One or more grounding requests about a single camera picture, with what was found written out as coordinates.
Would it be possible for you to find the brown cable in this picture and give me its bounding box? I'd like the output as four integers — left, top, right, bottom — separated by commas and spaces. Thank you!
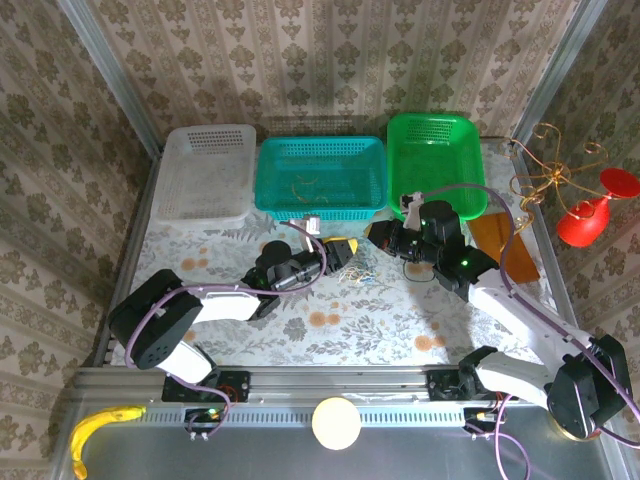
289, 174, 331, 205

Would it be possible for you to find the green plastic basket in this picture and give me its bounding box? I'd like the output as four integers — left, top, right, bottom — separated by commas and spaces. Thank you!
386, 112, 489, 225

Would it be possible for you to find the floral table mat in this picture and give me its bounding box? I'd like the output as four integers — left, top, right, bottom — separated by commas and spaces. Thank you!
112, 142, 574, 366

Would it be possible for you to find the orange wooden board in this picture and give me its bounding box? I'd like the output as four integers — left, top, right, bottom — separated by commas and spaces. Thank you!
467, 212, 542, 285

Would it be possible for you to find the teal plastic basket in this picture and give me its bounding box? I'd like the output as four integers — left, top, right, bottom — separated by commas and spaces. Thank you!
254, 135, 390, 222

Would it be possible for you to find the white plastic basket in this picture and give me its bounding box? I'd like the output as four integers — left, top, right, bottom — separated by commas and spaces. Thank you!
148, 124, 258, 234

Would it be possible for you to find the red plastic goblet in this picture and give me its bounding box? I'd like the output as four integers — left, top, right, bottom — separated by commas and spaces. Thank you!
556, 167, 640, 249

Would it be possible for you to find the cream round ball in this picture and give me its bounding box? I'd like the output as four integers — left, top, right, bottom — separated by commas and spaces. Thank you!
311, 396, 362, 451

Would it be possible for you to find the small black connector board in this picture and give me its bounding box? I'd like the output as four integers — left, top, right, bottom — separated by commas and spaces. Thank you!
183, 407, 227, 444
462, 406, 507, 441

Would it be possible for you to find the yellow banana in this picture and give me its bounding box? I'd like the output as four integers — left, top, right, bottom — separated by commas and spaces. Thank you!
68, 404, 147, 480

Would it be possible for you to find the thin black wire loop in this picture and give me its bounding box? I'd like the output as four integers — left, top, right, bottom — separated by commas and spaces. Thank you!
403, 262, 437, 284

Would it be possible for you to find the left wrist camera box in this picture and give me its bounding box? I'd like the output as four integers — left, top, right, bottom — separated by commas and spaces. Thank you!
288, 214, 322, 251

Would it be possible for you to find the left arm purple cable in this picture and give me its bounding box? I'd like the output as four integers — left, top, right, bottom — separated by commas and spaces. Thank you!
124, 219, 330, 441

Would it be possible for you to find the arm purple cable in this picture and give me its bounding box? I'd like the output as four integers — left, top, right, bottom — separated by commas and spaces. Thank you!
124, 219, 330, 441
422, 182, 640, 479

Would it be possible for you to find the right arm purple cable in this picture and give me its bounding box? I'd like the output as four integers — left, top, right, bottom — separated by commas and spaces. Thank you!
422, 182, 640, 479

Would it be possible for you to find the aluminium mounting rail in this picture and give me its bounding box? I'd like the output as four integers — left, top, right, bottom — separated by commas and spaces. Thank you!
69, 363, 614, 426

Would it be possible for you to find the gold wire stand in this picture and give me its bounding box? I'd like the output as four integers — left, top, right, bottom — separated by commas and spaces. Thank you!
502, 122, 611, 251

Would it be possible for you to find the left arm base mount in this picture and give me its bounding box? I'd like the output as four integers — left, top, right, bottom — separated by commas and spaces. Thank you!
160, 369, 251, 404

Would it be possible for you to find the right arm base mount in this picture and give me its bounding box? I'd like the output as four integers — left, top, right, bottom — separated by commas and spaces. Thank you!
427, 367, 521, 402

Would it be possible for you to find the aluminium frame post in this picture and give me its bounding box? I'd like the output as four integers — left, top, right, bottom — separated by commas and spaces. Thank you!
513, 0, 609, 146
55, 0, 164, 154

